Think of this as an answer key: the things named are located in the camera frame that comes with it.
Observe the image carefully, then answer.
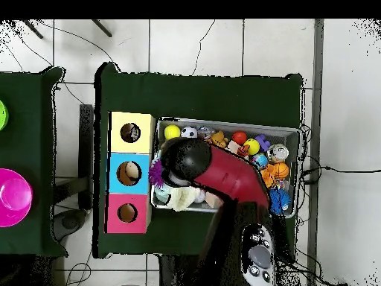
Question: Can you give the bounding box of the orange basketball toy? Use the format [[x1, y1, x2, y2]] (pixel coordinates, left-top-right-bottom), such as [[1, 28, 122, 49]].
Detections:
[[272, 162, 290, 179]]

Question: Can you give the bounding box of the blue globe ball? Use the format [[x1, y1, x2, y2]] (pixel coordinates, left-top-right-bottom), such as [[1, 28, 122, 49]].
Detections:
[[251, 153, 269, 170]]

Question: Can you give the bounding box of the crushed silver drink can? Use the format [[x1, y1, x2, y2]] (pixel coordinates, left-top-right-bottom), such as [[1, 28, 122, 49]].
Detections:
[[266, 143, 289, 164]]

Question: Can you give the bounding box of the pink plastic bowl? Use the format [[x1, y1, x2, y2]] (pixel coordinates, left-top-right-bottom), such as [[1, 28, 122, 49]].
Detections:
[[0, 168, 33, 228]]

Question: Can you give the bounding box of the purple spiky monster toy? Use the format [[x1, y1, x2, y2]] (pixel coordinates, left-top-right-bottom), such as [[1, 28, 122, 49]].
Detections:
[[148, 159, 164, 188]]

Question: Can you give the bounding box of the black power cable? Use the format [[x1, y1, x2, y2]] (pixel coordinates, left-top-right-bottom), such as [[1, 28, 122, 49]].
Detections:
[[298, 165, 381, 184]]

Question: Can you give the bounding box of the cream waffle cloth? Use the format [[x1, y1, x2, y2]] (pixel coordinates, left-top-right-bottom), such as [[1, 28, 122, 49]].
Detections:
[[169, 185, 206, 212]]

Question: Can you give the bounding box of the dark green tablecloth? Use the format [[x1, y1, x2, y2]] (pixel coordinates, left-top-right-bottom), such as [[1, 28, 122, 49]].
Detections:
[[92, 61, 304, 259], [0, 66, 68, 258]]

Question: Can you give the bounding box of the yellow smiley face ball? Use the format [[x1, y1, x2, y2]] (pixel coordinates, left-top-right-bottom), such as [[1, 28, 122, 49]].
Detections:
[[243, 139, 260, 156]]

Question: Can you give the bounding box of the shallow clear mesh bin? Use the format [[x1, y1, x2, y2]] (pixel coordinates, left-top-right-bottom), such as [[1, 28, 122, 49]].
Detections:
[[150, 116, 301, 219]]

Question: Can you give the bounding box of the wooden box with three holes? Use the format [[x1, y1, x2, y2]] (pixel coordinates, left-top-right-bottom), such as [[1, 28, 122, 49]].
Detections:
[[104, 111, 156, 235]]

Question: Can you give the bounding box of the black tripod leg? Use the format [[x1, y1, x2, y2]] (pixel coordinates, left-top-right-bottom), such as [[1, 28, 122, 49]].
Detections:
[[22, 19, 44, 39], [91, 19, 113, 38]]

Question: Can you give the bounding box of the green plastic bowl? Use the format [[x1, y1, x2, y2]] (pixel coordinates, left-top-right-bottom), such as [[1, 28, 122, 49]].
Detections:
[[0, 99, 10, 131]]

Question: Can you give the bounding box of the mint waffle cloth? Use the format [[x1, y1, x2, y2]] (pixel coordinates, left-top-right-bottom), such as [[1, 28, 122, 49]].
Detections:
[[153, 184, 173, 205]]

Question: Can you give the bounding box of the blue spiky rubber ball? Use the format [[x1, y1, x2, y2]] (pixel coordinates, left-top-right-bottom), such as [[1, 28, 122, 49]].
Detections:
[[269, 188, 292, 215]]

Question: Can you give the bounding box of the plain yellow ball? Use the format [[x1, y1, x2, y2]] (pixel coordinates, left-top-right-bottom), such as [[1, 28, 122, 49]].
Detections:
[[164, 124, 182, 141]]

